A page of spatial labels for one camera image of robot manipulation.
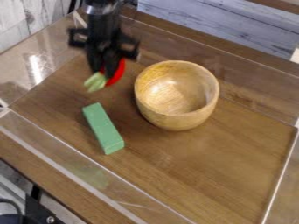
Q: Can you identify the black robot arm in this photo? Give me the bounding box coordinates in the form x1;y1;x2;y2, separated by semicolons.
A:
68;0;140;80

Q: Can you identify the clear acrylic tray wall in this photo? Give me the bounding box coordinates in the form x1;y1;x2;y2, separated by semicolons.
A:
0;11;299;224

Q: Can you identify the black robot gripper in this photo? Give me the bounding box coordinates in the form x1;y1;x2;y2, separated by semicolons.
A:
68;23;138;79

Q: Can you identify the black clamp under table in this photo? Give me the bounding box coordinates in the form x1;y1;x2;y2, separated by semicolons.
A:
0;186;65;224

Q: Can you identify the wooden bowl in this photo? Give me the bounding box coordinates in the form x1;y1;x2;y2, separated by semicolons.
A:
134;60;220;131

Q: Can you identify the green rectangular block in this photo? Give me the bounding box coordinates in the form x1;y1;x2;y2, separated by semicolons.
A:
81;102;125;155

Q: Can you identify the red plush radish toy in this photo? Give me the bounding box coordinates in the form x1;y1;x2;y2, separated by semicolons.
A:
82;59;125;93

